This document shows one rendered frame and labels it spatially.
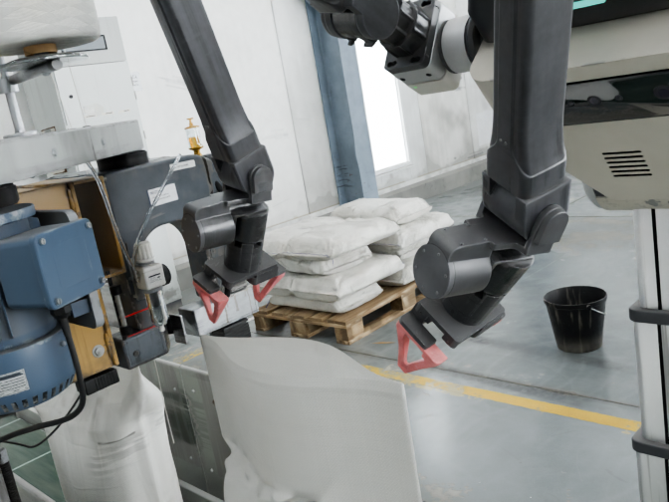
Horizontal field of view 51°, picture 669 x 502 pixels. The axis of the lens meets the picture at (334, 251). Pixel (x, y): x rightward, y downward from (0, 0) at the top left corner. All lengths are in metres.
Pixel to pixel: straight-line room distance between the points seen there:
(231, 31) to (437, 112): 3.09
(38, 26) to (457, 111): 8.16
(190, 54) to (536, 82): 0.48
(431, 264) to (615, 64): 0.44
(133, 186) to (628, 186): 0.82
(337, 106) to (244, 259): 6.13
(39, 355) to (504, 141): 0.62
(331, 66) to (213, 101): 6.21
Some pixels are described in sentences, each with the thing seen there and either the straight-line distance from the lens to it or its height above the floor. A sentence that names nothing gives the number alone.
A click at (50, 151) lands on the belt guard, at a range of 1.00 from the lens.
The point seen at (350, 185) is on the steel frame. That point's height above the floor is 0.44.
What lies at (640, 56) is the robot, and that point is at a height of 1.38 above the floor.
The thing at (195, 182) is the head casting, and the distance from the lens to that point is 1.29.
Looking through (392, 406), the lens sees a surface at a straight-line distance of 0.94.
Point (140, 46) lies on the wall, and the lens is 6.01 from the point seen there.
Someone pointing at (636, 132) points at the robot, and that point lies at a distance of 1.12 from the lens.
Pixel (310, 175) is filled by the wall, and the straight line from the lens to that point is 6.98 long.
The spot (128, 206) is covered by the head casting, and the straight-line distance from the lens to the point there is 1.22.
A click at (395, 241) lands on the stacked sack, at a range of 4.33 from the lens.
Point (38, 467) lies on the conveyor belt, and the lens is 2.59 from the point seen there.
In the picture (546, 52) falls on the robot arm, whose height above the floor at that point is 1.41.
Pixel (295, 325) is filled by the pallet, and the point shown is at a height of 0.08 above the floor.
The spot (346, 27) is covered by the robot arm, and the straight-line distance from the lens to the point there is 1.12.
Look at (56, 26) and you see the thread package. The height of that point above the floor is 1.54.
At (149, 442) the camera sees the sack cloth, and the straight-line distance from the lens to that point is 1.60.
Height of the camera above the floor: 1.40
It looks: 13 degrees down
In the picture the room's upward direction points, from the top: 10 degrees counter-clockwise
